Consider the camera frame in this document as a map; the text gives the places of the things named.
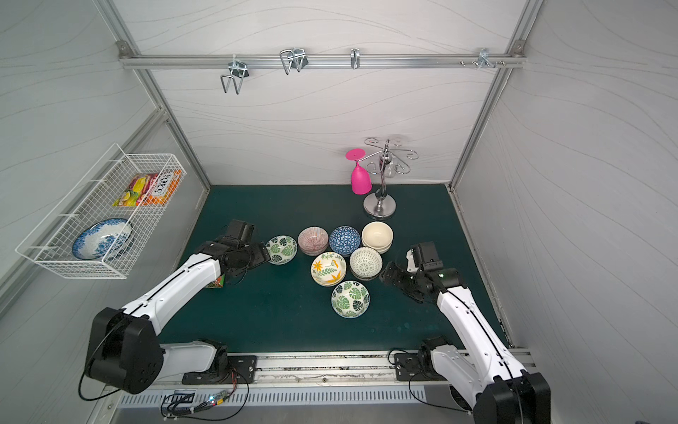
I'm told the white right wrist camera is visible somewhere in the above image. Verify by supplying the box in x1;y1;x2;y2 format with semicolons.
406;249;418;274

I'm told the silver glass holder stand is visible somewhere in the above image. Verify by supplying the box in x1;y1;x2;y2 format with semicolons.
358;137;420;220

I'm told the cream plain bowl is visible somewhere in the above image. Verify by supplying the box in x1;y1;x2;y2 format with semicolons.
372;245;391;254
361;221;394;250

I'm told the maroon lattice pattern bowl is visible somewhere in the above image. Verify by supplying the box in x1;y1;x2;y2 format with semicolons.
353;274;379;282

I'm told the colourful snack packet in basket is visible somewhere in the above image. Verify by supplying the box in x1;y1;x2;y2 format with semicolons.
112;170;183;208

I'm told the black cable base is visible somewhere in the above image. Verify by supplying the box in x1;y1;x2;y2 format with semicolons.
386;349;478;414
158;367;252;422

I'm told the aluminium top rail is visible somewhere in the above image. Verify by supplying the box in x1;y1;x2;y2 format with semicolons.
119;52;527;71

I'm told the green monstera leaf bowl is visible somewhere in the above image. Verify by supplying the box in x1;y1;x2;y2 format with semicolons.
266;235;298;265

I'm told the metal double hook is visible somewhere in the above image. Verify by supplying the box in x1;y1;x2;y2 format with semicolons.
279;48;308;75
220;56;249;95

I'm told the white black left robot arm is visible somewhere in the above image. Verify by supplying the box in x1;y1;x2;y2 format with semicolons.
81;220;270;394

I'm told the metal hook right end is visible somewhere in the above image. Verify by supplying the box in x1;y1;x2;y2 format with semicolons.
459;49;506;70

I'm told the pink wine glass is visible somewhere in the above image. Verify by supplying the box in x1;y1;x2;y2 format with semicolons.
345;148;372;195

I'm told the yellow flower leaf bowl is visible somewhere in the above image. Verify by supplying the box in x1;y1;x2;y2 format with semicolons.
311;252;347;287

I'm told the white wire basket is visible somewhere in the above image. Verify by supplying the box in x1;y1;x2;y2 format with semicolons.
15;144;185;279

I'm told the green orange snack packet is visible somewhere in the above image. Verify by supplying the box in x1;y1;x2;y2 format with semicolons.
206;276;225;289

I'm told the white vented strip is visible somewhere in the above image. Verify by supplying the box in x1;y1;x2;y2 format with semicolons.
118;385;427;409

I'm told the blue white bowl in basket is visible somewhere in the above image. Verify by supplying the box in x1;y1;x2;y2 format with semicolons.
72;218;133;261

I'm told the black cable left base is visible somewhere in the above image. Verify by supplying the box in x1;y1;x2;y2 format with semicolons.
158;367;252;422

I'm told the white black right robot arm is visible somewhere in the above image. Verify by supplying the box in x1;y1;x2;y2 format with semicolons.
380;263;552;423

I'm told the blue triangle pattern bowl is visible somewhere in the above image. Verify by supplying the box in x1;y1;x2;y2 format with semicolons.
328;225;361;257

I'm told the black cable right base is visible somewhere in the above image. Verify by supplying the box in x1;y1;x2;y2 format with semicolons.
386;349;478;414

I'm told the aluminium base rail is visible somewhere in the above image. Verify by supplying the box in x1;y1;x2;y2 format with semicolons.
228;351;530;383

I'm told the green lattice pattern bowl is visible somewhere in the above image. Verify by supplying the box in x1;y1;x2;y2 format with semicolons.
350;247;383;276

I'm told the small metal hook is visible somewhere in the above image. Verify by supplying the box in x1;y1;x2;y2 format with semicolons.
350;48;360;70

